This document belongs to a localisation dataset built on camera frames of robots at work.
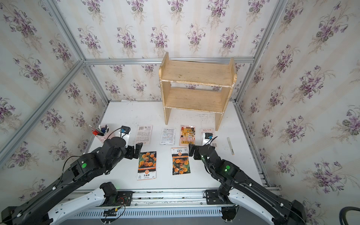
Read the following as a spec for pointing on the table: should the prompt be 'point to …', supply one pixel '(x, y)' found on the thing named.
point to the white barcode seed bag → (144, 134)
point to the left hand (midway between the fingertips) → (137, 144)
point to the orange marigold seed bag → (147, 166)
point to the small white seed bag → (168, 136)
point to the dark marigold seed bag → (180, 161)
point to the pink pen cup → (103, 133)
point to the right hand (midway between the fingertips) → (197, 146)
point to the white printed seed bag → (213, 142)
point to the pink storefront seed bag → (187, 135)
